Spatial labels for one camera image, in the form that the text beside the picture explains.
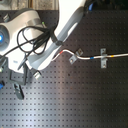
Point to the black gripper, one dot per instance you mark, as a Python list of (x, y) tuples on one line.
[(17, 88)]

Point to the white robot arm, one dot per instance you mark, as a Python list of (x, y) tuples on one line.
[(25, 44)]

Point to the black perforated breadboard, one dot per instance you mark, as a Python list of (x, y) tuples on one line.
[(82, 94)]

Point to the metal cable clip lower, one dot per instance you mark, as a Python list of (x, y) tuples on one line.
[(72, 59)]

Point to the metal cable clip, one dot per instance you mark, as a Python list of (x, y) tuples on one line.
[(72, 59), (103, 58), (79, 52)]

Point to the metal cable clip upper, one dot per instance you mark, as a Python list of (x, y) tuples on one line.
[(79, 52)]

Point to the metal cable clip right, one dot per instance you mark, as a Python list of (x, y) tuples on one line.
[(103, 58)]

